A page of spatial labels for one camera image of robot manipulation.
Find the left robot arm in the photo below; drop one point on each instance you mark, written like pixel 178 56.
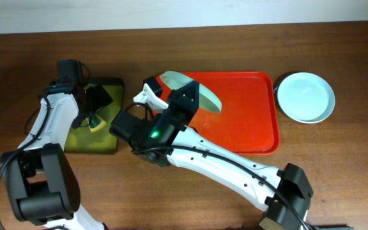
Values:
pixel 39 180

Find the light green plate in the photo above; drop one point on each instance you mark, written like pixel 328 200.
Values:
pixel 207 99

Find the red plastic tray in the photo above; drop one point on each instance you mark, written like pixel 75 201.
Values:
pixel 247 124

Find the black tray with yellow liquid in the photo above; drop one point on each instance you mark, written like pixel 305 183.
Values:
pixel 82 140

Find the green and yellow sponge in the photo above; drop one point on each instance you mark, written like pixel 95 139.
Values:
pixel 96 123

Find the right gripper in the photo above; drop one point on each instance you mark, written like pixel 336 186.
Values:
pixel 180 103

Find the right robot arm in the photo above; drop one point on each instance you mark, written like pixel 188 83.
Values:
pixel 284 196

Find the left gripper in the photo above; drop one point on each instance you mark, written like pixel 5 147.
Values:
pixel 93 98

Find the light blue plate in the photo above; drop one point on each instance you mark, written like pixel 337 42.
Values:
pixel 305 97

